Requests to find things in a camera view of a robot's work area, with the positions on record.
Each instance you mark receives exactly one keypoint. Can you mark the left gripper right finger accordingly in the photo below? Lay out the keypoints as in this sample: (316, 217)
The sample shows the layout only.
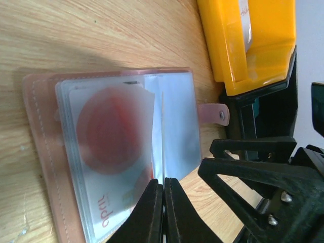
(183, 223)

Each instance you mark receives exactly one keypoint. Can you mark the black bin with green cards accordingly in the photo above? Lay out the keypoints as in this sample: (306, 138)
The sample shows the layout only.
(278, 109)

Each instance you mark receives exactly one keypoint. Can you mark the yellow plastic bin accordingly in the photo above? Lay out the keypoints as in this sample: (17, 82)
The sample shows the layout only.
(273, 42)

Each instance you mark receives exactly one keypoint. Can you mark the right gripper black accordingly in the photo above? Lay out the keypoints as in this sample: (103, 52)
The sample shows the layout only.
(275, 202)

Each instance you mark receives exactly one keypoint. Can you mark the red circle white card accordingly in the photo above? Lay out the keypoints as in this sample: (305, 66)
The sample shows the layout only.
(113, 128)

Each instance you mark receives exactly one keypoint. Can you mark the white pink card stack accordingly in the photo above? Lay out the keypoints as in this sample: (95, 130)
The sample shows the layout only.
(245, 22)

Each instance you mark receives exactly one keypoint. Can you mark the pink card holder wallet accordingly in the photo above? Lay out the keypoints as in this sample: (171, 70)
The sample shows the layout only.
(175, 142)

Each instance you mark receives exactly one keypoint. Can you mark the green card stack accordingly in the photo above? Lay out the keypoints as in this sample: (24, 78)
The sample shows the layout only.
(256, 109)

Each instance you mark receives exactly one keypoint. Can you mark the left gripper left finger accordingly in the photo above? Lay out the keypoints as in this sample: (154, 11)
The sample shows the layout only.
(145, 222)

